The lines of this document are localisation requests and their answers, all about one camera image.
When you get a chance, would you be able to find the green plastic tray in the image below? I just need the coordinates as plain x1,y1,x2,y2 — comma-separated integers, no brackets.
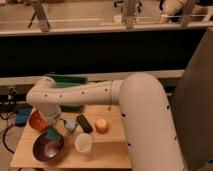
48,74,88,113

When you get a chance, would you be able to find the blue box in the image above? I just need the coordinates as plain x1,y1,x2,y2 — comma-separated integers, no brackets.
15,108,31,127

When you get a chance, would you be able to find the black cable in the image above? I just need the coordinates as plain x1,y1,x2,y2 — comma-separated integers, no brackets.
0,103,18,154

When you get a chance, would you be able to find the orange bowl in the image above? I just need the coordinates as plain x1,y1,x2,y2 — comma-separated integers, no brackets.
29,110,49,131

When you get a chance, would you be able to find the wooden board table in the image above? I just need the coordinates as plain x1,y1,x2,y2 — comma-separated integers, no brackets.
10,105,130,169

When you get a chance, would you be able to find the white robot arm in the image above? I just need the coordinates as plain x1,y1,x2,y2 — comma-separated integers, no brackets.
26,72,185,171

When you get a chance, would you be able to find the purple bowl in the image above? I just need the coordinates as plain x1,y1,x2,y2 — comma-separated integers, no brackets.
33,133,64,162

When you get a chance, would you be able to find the yellow apple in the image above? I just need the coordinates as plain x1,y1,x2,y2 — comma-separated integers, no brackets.
95,119,109,134

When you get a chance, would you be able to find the green sponge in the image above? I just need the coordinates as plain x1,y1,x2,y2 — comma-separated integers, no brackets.
46,127,60,141

